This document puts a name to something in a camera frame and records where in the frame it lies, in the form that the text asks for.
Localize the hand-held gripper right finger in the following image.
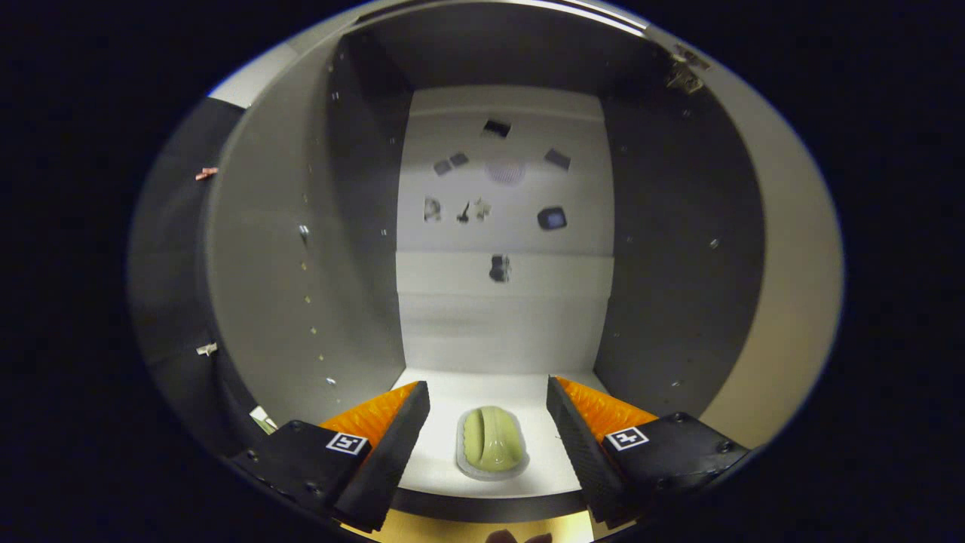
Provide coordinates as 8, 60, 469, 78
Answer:
544, 376, 753, 529

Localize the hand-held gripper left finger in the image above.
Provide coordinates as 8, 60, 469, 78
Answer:
226, 380, 432, 532

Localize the green item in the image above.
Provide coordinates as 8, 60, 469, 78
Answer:
455, 405, 531, 481

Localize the white cabinet shelf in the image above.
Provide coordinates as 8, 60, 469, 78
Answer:
392, 368, 613, 500

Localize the grey cabinet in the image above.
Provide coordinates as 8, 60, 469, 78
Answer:
204, 0, 766, 525

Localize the black backdrop cloth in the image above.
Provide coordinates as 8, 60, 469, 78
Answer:
128, 97, 261, 461

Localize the metal door hinge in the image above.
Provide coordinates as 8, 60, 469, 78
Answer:
663, 44, 711, 95

